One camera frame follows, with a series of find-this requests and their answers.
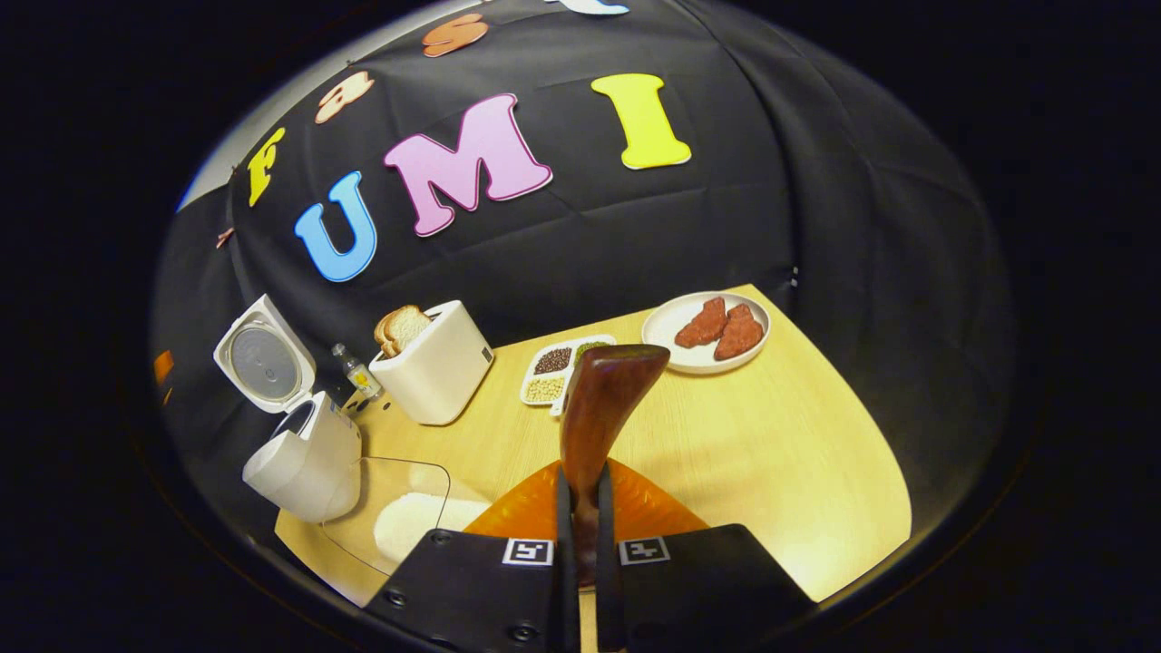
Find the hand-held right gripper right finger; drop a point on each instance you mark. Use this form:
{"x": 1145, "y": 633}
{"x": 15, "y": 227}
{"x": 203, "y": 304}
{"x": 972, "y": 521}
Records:
{"x": 609, "y": 589}

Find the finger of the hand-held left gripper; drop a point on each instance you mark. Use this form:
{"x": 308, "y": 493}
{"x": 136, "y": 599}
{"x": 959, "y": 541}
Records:
{"x": 163, "y": 365}

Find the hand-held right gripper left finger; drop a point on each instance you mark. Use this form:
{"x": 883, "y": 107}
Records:
{"x": 565, "y": 580}

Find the clear container of rice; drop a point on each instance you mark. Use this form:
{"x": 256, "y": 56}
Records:
{"x": 408, "y": 517}

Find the white rice cooker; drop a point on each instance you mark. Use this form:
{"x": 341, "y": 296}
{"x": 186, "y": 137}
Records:
{"x": 308, "y": 462}

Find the wooden spoon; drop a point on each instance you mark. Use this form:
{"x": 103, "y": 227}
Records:
{"x": 603, "y": 408}

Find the copper clip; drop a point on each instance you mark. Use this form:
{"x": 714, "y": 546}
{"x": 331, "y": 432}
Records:
{"x": 224, "y": 238}

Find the small glass bottle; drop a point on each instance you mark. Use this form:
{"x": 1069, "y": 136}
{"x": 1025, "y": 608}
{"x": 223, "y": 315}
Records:
{"x": 358, "y": 372}

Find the white divided dish of beans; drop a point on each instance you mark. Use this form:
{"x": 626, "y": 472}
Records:
{"x": 562, "y": 367}

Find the bread slice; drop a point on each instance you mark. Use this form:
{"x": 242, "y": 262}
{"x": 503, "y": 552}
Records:
{"x": 408, "y": 325}
{"x": 383, "y": 334}

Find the white toaster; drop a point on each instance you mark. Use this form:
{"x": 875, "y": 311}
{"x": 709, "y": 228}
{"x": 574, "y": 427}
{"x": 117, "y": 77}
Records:
{"x": 440, "y": 367}

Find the round white plate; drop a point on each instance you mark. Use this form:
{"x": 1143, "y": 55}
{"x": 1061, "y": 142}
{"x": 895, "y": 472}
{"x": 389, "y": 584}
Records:
{"x": 667, "y": 322}

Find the reddish brown meat piece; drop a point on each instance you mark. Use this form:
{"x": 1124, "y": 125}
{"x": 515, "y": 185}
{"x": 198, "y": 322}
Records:
{"x": 703, "y": 324}
{"x": 739, "y": 333}

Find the black backdrop cloth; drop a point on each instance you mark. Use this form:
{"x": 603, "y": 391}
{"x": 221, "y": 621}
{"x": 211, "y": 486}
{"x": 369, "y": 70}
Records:
{"x": 726, "y": 199}

